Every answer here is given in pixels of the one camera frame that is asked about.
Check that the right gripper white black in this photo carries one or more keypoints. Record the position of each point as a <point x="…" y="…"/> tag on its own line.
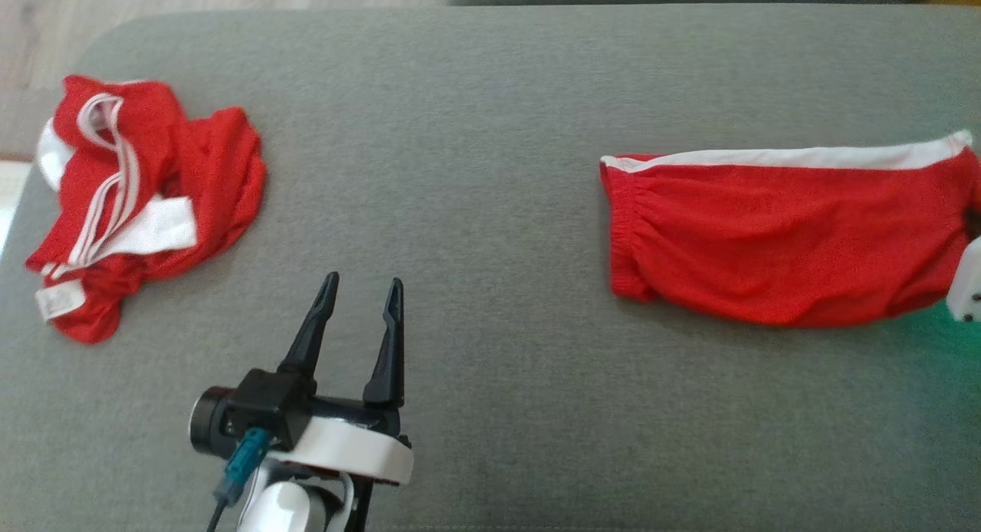
<point x="969" y="279"/>

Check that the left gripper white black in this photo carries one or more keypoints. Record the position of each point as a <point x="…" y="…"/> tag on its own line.
<point x="352" y="451"/>

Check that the red shorts with white stripe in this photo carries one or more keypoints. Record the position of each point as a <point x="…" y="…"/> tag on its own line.
<point x="782" y="241"/>

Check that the red shirt with white collar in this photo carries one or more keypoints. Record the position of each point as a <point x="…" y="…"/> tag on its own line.
<point x="207" y="179"/>

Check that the grey sofa seat cushion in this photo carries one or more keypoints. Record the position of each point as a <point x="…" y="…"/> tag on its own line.
<point x="490" y="172"/>

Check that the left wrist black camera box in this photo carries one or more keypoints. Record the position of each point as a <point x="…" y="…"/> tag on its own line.
<point x="268" y="402"/>

